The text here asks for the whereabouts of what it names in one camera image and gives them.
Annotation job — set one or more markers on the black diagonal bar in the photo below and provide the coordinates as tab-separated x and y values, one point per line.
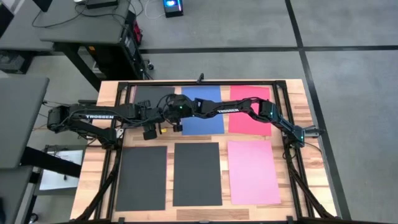
49	161

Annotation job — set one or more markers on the black monitor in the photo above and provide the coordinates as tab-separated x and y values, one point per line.
43	4
5	21

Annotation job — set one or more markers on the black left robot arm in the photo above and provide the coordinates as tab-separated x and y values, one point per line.
99	116

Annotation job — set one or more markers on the blue paper sheet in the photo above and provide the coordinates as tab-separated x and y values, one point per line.
203	127

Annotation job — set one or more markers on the grey office desk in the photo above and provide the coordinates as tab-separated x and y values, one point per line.
25	37
21	121
14	193

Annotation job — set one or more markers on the red box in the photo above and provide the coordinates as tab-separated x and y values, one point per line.
137	31

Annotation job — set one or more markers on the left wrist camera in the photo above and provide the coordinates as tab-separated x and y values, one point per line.
150	134

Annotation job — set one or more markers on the black aluminium table frame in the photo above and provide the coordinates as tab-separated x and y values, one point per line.
248	83

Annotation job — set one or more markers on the black computer with blue light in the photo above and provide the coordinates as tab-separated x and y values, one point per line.
172	11

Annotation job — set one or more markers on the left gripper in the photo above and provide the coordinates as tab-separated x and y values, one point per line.
149	115

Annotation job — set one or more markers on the white paper sheet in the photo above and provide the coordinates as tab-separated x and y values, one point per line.
56	183

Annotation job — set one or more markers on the black device box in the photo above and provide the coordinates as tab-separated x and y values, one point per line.
101	3

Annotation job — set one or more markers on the red paper sheet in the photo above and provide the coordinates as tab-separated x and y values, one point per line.
245	126

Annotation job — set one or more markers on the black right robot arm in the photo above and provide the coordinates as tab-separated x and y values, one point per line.
227	110

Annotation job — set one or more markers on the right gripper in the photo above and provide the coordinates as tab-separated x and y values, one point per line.
174	113

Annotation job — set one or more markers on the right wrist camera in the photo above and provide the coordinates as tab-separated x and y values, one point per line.
178	127

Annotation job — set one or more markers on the silver mounting plate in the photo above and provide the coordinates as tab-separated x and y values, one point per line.
119	133

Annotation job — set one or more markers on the desk with black frame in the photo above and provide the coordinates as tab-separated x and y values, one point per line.
84	28

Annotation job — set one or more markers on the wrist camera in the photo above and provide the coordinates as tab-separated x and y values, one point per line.
150	134
178	127

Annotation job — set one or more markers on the pink paper sheet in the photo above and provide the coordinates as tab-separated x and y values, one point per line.
253	172

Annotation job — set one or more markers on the small black bracket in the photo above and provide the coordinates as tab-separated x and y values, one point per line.
201	77

